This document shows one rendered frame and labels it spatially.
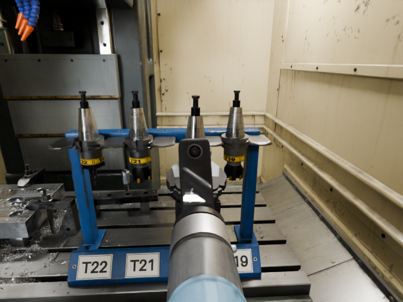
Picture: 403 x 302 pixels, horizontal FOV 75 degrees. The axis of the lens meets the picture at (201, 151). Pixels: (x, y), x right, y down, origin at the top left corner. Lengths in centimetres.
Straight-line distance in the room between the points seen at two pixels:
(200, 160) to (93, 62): 91
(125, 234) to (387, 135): 75
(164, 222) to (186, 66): 95
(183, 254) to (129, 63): 102
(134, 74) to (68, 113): 33
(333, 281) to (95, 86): 110
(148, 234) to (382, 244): 62
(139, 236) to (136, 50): 77
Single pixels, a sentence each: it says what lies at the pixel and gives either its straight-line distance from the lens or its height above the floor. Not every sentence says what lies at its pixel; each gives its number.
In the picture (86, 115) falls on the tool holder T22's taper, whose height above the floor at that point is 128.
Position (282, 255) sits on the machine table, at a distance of 78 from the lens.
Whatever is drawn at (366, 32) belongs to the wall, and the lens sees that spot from 87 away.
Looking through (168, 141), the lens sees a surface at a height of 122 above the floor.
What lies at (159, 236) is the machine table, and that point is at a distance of 82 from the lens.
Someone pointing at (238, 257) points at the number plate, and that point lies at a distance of 68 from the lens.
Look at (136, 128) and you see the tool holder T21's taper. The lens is 59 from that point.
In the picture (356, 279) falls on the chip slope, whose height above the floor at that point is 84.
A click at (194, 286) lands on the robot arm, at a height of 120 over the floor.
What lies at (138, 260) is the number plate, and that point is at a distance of 68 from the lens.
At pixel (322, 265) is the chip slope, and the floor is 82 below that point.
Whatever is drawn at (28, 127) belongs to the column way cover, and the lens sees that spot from 138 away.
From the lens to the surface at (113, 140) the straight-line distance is 63.
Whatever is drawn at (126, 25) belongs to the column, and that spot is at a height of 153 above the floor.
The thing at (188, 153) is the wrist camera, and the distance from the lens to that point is 37.
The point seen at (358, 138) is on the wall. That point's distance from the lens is 86.
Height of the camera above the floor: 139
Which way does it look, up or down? 19 degrees down
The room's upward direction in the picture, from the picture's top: straight up
